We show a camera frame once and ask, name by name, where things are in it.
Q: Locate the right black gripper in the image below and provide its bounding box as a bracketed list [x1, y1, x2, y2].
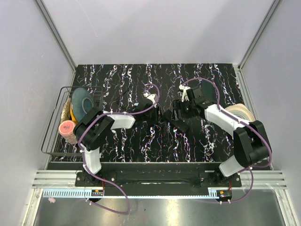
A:
[171, 98, 195, 121]

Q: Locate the dark green glasses case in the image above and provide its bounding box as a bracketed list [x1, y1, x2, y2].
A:
[201, 80, 217, 104]

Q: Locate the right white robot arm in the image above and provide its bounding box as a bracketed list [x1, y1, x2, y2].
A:
[172, 85, 271, 187]

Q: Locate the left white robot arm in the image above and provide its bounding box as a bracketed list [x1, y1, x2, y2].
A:
[73, 94, 159, 186]

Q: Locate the blue ceramic plate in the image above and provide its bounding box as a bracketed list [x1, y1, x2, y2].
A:
[71, 88, 95, 122]

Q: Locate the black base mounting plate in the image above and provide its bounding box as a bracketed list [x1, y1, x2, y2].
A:
[74, 162, 242, 191]

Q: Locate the yellow plate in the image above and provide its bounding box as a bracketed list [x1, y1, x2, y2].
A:
[70, 106, 78, 124]

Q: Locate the woven beige plate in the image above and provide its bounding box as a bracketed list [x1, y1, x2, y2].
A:
[60, 97, 71, 123]

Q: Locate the pink patterned cup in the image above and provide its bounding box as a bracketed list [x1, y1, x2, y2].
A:
[58, 120, 77, 145]

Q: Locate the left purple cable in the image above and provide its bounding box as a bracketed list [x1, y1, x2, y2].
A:
[77, 83, 162, 214]

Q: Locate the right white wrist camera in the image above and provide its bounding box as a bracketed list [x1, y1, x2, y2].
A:
[179, 85, 190, 102]

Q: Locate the black wire dish rack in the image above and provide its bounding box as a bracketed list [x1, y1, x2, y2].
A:
[40, 86, 103, 157]

